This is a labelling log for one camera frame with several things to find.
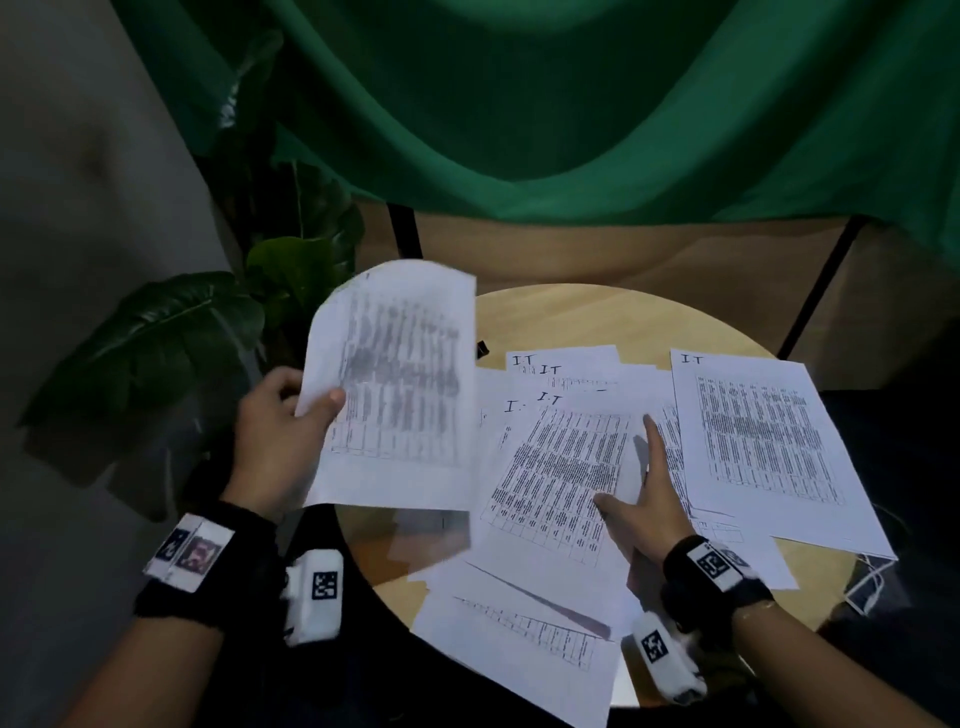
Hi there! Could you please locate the person's right forearm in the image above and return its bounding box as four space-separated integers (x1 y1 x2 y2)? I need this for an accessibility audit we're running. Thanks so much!
731 600 948 728

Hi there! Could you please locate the large leafy green plant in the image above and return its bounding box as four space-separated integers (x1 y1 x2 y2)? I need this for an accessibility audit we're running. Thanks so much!
18 30 369 520

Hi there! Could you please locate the person's left forearm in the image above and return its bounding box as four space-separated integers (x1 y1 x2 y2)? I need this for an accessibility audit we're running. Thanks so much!
63 611 226 728

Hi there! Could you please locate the curled printed table page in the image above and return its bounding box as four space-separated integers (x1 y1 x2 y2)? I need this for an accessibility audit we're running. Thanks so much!
294 259 479 513

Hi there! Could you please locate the person's black clothing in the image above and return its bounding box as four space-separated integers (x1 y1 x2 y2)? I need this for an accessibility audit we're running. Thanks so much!
187 504 481 728

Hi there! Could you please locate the pile of printed paper sheets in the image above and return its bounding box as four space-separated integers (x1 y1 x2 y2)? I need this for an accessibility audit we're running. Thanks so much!
408 345 898 728

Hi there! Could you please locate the white wrist camera block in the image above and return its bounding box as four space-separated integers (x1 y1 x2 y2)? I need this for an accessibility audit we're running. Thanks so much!
630 610 708 705
282 549 345 648

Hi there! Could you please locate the person's left hand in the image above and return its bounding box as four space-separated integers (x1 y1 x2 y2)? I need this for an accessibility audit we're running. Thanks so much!
222 366 348 525

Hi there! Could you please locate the person's right hand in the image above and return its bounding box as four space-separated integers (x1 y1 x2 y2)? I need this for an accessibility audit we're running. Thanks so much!
594 414 699 567

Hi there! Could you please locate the black backdrop stand pole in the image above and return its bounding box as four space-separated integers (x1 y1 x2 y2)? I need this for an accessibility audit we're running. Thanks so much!
777 214 873 362
385 202 423 261

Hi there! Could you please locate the white cable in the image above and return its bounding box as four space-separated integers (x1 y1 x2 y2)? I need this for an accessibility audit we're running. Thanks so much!
843 553 899 618

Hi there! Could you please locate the black wrist strap with tags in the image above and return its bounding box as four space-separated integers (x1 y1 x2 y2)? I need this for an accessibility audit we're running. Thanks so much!
133 499 285 640
660 534 776 640

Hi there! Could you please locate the green cloth backdrop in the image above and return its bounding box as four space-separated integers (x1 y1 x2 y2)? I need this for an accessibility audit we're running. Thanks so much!
112 0 960 273

